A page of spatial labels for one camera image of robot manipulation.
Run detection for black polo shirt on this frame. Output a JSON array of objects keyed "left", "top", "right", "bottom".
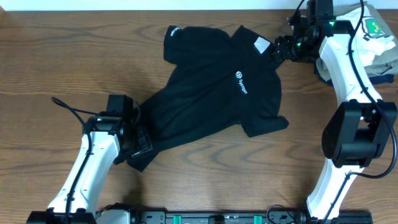
[{"left": 127, "top": 26, "right": 289, "bottom": 171}]

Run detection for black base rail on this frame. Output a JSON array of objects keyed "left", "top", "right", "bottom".
[{"left": 95, "top": 203, "right": 373, "bottom": 224}]

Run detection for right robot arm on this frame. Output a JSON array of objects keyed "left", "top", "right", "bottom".
[{"left": 273, "top": 0, "right": 397, "bottom": 223}]

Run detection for grey folded garment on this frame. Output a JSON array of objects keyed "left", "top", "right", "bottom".
[{"left": 334, "top": 3, "right": 397, "bottom": 78}]

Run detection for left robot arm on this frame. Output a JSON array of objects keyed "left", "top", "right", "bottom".
[{"left": 27, "top": 95, "right": 153, "bottom": 224}]

